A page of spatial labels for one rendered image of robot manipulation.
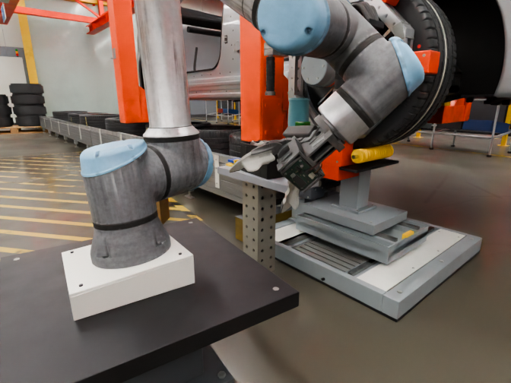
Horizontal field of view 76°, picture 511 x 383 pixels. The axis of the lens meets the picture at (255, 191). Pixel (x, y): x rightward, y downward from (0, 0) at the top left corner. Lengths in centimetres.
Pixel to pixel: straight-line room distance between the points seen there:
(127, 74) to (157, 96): 250
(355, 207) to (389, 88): 107
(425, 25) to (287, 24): 93
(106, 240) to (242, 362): 53
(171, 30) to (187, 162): 32
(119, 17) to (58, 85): 1068
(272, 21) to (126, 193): 48
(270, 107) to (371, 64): 114
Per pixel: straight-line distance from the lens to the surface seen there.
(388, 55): 59
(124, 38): 342
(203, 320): 72
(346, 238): 152
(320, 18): 49
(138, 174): 79
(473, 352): 128
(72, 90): 1402
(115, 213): 79
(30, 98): 926
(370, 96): 58
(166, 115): 88
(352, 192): 160
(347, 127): 58
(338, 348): 113
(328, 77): 131
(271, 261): 147
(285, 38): 49
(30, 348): 77
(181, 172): 87
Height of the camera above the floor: 73
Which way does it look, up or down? 16 degrees down
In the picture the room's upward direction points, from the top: straight up
